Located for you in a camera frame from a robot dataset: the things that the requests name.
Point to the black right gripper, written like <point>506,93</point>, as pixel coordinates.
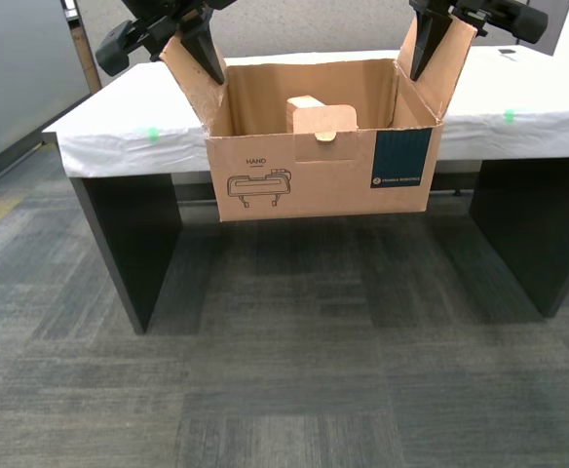
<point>513,17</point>

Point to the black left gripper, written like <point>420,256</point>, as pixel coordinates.
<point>167,19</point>

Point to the light wooden block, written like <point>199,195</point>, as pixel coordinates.
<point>304,101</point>

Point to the brown cardboard box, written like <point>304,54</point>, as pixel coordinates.
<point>323,180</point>

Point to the small dark flat object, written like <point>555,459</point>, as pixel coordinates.
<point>506,51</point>

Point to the green tape piece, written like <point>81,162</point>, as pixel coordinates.
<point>509,116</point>
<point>153,134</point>

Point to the white plastic table cover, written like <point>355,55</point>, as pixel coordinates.
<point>119,102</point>

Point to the black panel-leg table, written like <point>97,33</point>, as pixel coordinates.
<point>128,244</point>

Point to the brown wooden post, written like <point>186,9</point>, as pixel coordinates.
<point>83,53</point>

